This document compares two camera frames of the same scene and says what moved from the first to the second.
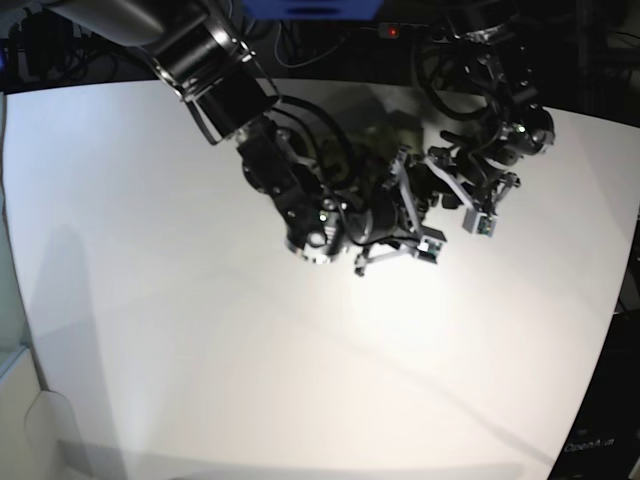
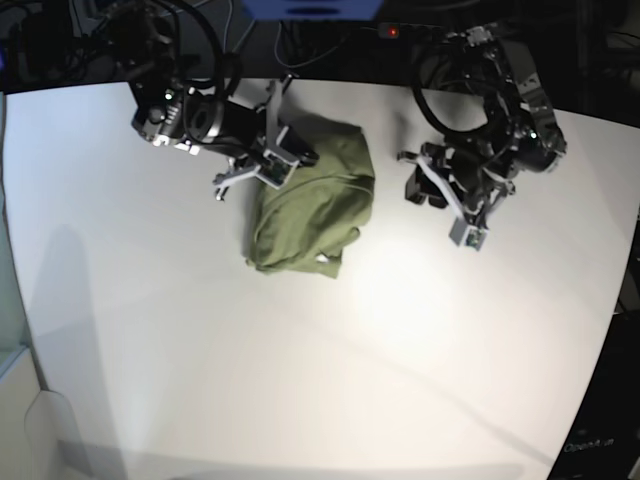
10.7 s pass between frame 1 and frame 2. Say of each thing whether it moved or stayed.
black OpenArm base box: stayed
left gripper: moved
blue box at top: stayed
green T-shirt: moved
